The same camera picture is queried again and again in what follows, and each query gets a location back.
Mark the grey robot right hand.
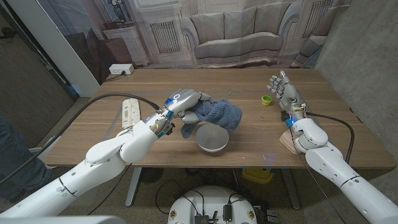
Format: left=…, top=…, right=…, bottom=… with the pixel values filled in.
left=267, top=70, right=308, bottom=123

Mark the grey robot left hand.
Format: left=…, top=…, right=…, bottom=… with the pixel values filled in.
left=158, top=88, right=216, bottom=125

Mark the blue towel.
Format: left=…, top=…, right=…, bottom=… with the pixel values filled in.
left=180, top=98, right=243, bottom=139

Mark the white bowl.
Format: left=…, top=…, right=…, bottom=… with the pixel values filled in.
left=195, top=123, right=230, bottom=153

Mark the white power strip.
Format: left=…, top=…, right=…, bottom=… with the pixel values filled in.
left=108, top=63, right=135, bottom=75

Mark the printed sofa room backdrop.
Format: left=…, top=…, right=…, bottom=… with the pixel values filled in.
left=36, top=0, right=352, bottom=85

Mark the yellow object under table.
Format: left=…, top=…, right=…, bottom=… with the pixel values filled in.
left=241, top=167, right=275, bottom=184

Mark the white table leg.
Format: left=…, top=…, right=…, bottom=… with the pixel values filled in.
left=124, top=167, right=143, bottom=208
left=281, top=167, right=302, bottom=211

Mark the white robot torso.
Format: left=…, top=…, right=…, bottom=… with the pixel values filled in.
left=167, top=185, right=258, bottom=224

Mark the black connector block on torso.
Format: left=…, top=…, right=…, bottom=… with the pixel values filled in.
left=194, top=213, right=219, bottom=224

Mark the black adapter on torso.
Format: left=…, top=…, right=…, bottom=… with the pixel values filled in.
left=222, top=203, right=233, bottom=222

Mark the person in blue jeans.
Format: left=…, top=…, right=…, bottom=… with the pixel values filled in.
left=0, top=116, right=53, bottom=203

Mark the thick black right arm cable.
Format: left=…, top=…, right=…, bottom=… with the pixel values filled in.
left=306, top=111, right=356, bottom=164

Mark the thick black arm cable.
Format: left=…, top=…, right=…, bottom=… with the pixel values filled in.
left=306, top=111, right=356, bottom=164
left=0, top=92, right=162, bottom=185

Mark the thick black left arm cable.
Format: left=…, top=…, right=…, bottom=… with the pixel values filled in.
left=0, top=92, right=162, bottom=185

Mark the black power strip cord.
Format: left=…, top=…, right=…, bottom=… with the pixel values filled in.
left=104, top=71, right=127, bottom=82

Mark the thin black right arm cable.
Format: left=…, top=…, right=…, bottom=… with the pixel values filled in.
left=289, top=127, right=340, bottom=224

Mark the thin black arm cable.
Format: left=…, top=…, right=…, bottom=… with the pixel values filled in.
left=88, top=162, right=134, bottom=216
left=289, top=127, right=340, bottom=224

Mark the black floor cable loop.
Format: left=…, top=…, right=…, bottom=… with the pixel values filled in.
left=154, top=179, right=206, bottom=216

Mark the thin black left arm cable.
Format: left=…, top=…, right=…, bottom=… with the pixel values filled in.
left=88, top=162, right=134, bottom=216

